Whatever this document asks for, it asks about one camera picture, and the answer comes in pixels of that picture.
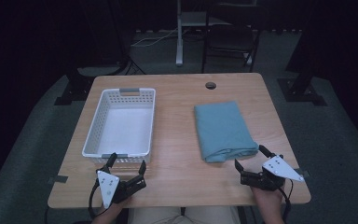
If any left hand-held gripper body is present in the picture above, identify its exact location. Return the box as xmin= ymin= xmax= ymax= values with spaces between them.
xmin=96 ymin=166 xmax=147 ymax=210

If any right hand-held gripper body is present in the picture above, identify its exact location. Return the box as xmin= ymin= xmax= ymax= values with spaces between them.
xmin=240 ymin=154 xmax=306 ymax=191

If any white perforated plastic basket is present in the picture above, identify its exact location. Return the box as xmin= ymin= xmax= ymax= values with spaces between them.
xmin=81 ymin=87 xmax=157 ymax=164

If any teal cloth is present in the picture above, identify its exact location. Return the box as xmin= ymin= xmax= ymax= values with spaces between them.
xmin=193 ymin=100 xmax=260 ymax=163

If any person's left hand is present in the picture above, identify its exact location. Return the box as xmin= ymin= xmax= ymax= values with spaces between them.
xmin=100 ymin=197 xmax=132 ymax=219

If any person's right hand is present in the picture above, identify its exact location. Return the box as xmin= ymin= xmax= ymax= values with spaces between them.
xmin=250 ymin=186 xmax=285 ymax=217

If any dark tape strip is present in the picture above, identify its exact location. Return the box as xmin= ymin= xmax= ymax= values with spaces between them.
xmin=47 ymin=175 xmax=69 ymax=185
xmin=294 ymin=167 xmax=310 ymax=179

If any person's left leg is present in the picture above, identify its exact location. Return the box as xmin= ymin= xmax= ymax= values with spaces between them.
xmin=126 ymin=206 xmax=182 ymax=224

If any person's leg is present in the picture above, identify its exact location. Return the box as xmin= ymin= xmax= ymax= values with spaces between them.
xmin=126 ymin=206 xmax=182 ymax=224
xmin=184 ymin=206 xmax=242 ymax=224

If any person's right leg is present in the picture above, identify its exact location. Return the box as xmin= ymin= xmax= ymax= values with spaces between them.
xmin=184 ymin=206 xmax=242 ymax=224

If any black metal stand with foot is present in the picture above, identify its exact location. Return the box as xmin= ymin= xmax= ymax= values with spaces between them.
xmin=276 ymin=0 xmax=328 ymax=107

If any black metal stand base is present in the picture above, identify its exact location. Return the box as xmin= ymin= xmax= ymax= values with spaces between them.
xmin=53 ymin=68 xmax=96 ymax=106

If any grey round floor base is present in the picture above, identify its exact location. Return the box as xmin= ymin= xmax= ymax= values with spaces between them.
xmin=76 ymin=65 xmax=121 ymax=77

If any black tripod stand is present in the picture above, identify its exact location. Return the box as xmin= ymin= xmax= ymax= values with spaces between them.
xmin=105 ymin=0 xmax=147 ymax=77

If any black folding chair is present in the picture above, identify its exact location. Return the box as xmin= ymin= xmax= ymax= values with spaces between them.
xmin=200 ymin=2 xmax=263 ymax=75

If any left hand-held gripper black cable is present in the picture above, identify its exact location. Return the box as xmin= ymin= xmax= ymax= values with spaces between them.
xmin=88 ymin=179 xmax=108 ymax=219

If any hand-held gripper black cable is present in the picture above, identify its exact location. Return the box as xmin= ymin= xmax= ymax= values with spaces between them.
xmin=88 ymin=179 xmax=108 ymax=219
xmin=279 ymin=178 xmax=294 ymax=224

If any right hand-held gripper black cable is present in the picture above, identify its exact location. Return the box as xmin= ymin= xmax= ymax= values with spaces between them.
xmin=279 ymin=178 xmax=294 ymax=224

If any white floor cable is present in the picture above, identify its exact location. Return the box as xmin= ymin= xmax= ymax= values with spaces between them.
xmin=130 ymin=27 xmax=189 ymax=49

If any white desk frame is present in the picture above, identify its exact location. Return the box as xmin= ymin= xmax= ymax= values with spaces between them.
xmin=174 ymin=0 xmax=232 ymax=67

